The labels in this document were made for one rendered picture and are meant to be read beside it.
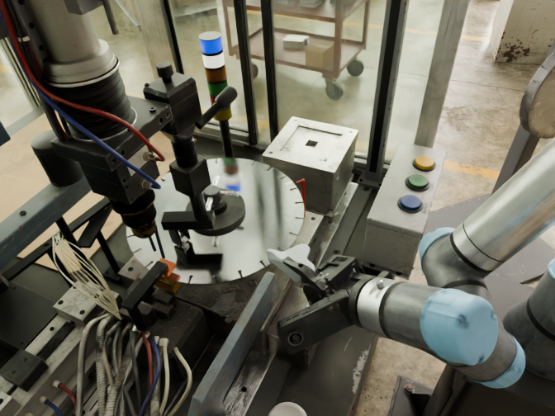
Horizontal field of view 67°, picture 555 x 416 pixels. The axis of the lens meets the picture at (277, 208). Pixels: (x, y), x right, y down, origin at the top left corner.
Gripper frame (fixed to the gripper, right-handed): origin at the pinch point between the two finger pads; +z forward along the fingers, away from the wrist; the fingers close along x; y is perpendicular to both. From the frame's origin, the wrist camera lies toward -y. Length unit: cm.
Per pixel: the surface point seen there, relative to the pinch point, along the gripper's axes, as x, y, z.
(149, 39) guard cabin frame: 56, 24, 56
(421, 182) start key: 0.5, 38.5, -3.0
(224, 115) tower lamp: 29.8, 19.5, 27.2
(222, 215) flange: 14.7, 0.2, 8.8
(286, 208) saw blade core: 10.3, 10.3, 4.1
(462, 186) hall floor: -58, 152, 72
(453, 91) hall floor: -27, 238, 118
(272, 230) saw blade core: 9.0, 4.7, 2.2
